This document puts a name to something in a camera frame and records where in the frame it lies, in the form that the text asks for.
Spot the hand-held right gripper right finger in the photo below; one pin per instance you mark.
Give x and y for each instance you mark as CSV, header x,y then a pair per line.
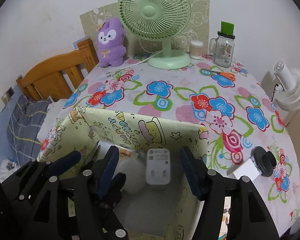
x,y
191,172

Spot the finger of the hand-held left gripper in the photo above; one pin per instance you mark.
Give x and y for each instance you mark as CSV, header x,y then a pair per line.
x,y
116,187
65,162

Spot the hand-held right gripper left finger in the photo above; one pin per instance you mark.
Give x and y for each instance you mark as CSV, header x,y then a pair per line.
x,y
108,170

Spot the white round case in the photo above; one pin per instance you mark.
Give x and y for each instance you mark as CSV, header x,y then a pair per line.
x,y
132,180

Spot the white power adapter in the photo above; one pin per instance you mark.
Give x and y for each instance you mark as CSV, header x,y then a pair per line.
x,y
158,162

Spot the yellow patterned storage box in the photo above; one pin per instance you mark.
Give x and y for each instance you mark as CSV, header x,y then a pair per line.
x,y
130,125

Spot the small white box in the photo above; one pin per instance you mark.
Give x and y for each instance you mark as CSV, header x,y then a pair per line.
x,y
245,171

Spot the black round cap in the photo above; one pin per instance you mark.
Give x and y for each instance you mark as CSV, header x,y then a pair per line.
x,y
265,162

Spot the grey plaid bedding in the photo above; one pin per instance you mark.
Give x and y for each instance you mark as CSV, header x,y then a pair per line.
x,y
22,120

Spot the floral tablecloth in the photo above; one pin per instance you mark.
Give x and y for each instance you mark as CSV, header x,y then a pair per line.
x,y
180,85

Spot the wooden chair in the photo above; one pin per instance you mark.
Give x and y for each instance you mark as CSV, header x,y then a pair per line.
x,y
47,72

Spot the purple plush toy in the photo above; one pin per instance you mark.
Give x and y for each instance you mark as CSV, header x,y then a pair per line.
x,y
110,52

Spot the light blue card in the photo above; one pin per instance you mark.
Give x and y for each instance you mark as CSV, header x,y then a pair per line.
x,y
77,43

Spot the cotton swab container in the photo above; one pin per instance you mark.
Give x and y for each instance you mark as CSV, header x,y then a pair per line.
x,y
196,51

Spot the glass jar with green lid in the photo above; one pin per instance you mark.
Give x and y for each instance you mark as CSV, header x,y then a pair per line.
x,y
223,52

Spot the white standing fan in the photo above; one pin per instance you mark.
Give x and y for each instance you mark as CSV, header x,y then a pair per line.
x,y
292,90

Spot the beige patterned board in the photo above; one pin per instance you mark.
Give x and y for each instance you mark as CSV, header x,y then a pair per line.
x,y
200,17

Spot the green desk fan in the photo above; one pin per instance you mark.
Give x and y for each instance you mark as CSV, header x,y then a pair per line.
x,y
150,10

